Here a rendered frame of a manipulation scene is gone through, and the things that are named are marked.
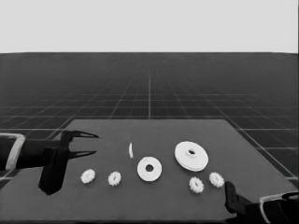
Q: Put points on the small white toothed gear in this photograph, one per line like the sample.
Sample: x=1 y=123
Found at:
x=111 y=179
x=212 y=180
x=192 y=186
x=84 y=177

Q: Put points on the large thick white disc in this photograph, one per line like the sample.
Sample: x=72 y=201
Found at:
x=199 y=158

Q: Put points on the small thin T-shaped piece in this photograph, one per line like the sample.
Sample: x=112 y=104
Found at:
x=131 y=150

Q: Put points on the white round pinned carrier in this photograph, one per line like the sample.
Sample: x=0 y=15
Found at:
x=141 y=169

